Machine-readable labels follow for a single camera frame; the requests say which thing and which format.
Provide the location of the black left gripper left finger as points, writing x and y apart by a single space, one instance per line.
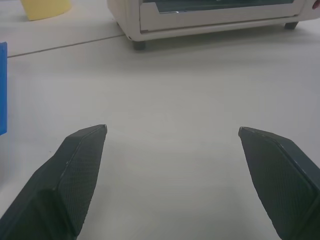
65 185

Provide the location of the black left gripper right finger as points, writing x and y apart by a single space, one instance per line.
280 180

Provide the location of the white toaster oven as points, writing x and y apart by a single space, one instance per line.
212 17

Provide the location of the blue plastic box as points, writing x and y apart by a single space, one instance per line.
3 87

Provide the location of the yellow plastic container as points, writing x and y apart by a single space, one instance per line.
45 8

